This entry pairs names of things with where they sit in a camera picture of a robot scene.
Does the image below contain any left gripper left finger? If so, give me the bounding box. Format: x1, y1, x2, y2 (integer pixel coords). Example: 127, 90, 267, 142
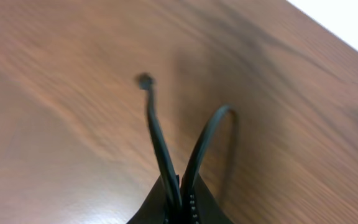
127, 176, 169, 224

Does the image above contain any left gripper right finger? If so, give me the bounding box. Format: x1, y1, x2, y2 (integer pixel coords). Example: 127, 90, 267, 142
188, 175, 232, 224

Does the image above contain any black USB cable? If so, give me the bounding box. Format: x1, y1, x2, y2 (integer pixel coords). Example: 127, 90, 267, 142
135, 73, 239, 215

